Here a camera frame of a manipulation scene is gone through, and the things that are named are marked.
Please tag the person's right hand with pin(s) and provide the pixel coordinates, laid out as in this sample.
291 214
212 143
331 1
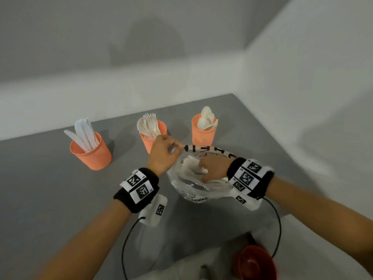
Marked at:
217 167

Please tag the person's left hand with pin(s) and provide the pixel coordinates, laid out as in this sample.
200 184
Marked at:
161 157

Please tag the orange mesh cup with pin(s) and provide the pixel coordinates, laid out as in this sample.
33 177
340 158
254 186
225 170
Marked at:
93 160
147 144
202 138

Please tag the clear plastic bag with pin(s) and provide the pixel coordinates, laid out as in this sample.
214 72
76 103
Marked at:
198 193

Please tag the bunch of white plastic forks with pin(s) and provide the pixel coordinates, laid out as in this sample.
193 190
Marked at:
148 126

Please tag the bunch of white plastic spoons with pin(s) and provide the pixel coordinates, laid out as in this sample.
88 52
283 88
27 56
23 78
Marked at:
207 119

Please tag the bunch of white plastic knives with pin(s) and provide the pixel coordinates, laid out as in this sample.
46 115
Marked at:
84 134

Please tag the person's right forearm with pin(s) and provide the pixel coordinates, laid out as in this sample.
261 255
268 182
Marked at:
320 212

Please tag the person's left forearm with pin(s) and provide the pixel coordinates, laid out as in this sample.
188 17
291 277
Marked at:
87 247

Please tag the black marker wristband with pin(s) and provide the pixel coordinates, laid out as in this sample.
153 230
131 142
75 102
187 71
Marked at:
263 183
122 198

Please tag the red round object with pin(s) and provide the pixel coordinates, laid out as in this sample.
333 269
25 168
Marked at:
253 265

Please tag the white shirt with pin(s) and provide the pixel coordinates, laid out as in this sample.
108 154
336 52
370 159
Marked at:
180 271

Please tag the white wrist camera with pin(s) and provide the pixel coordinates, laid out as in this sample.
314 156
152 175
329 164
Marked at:
151 214

